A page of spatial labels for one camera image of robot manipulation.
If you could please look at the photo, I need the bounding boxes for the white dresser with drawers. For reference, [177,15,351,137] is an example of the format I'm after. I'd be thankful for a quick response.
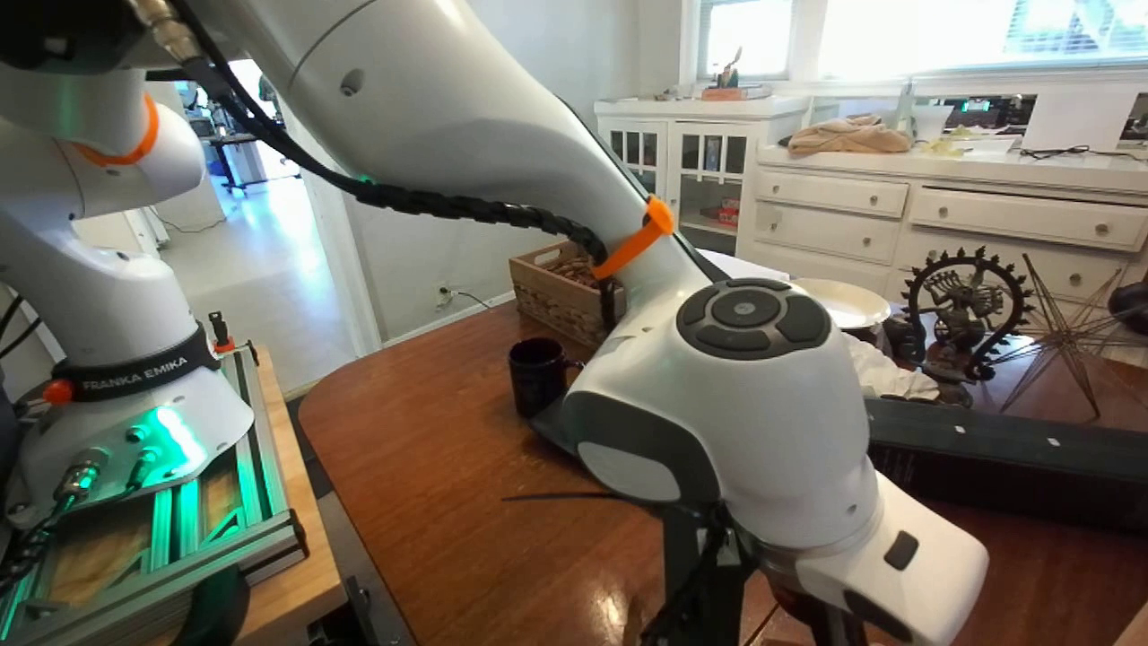
[736,141,1148,314]

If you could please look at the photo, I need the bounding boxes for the bronze ringed dancing statue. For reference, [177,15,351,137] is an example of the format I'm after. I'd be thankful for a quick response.
[897,242,1038,388]

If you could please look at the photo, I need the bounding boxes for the wooden crate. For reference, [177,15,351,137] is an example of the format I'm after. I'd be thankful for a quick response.
[506,240,632,366]

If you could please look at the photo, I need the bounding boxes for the white cabinet glass doors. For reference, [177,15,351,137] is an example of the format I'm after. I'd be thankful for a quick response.
[593,95,819,262]

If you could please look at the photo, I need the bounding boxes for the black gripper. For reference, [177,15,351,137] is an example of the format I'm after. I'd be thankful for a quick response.
[758,570,868,646]

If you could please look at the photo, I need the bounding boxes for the brown bread loaf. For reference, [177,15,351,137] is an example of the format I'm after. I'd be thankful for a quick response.
[784,117,918,161]

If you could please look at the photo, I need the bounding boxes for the black cup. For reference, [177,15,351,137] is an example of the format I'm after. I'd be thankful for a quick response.
[506,333,574,418]

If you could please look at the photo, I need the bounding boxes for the wire star sculpture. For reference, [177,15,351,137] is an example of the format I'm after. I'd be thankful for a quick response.
[1001,252,1148,423]

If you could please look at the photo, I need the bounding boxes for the green lit metal base plate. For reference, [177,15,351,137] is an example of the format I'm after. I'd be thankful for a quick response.
[0,336,306,646]

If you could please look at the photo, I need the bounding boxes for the long dark brown box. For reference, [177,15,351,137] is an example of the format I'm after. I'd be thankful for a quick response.
[863,396,1148,537]

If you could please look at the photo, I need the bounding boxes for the white plate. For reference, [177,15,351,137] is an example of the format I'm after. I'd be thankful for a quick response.
[791,271,897,336]

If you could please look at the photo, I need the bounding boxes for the white crumpled paper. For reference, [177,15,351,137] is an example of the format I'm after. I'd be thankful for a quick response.
[839,331,942,404]

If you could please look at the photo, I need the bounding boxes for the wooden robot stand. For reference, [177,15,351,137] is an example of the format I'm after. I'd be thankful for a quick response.
[233,349,351,646]

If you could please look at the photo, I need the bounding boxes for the black braided cable bundle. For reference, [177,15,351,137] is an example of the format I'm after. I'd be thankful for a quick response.
[152,0,616,270]

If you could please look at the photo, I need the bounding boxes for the orange box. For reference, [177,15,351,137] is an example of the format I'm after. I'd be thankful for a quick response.
[695,77,760,102]

